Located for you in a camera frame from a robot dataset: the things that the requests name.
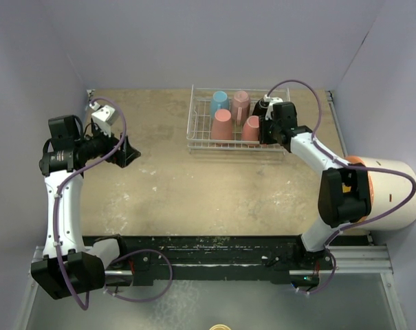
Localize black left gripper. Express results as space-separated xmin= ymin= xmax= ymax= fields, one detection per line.
xmin=75 ymin=122 xmax=140 ymax=168

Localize salmon pink mug with handle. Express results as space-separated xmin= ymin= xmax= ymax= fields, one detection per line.
xmin=241 ymin=115 xmax=260 ymax=148

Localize salmon pink cup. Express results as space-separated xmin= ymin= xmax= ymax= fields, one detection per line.
xmin=210 ymin=109 xmax=233 ymax=146

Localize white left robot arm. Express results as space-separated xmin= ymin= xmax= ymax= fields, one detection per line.
xmin=31 ymin=110 xmax=141 ymax=300

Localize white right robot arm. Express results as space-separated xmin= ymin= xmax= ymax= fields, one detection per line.
xmin=253 ymin=98 xmax=372 ymax=269

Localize black mug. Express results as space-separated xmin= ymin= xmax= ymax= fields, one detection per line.
xmin=252 ymin=98 xmax=272 ymax=120

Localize light pink mug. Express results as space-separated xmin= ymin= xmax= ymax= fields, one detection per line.
xmin=231 ymin=90 xmax=250 ymax=125

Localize blue cup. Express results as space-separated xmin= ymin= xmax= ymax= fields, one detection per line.
xmin=210 ymin=91 xmax=230 ymax=118

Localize cream cylinder with orange lid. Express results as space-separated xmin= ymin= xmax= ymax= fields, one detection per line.
xmin=345 ymin=155 xmax=416 ymax=231

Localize yellow round object at bottom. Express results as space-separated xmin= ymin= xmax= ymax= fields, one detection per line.
xmin=209 ymin=324 xmax=231 ymax=330

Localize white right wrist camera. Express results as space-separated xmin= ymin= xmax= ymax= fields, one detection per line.
xmin=263 ymin=95 xmax=283 ymax=108

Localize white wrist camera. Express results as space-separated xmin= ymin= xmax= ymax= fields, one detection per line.
xmin=91 ymin=102 xmax=119 ymax=129
xmin=263 ymin=95 xmax=283 ymax=108

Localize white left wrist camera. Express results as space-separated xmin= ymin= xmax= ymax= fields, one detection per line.
xmin=91 ymin=102 xmax=119 ymax=129

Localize white wire dish rack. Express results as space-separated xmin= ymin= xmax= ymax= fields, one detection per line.
xmin=186 ymin=85 xmax=285 ymax=153

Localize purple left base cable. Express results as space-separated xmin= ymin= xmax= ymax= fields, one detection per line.
xmin=102 ymin=249 xmax=173 ymax=303

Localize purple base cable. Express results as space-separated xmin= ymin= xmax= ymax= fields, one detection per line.
xmin=295 ymin=252 xmax=338 ymax=296
xmin=102 ymin=249 xmax=173 ymax=303

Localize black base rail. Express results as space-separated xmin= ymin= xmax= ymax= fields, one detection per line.
xmin=82 ymin=234 xmax=334 ymax=286

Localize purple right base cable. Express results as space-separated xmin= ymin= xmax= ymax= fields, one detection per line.
xmin=295 ymin=252 xmax=338 ymax=296

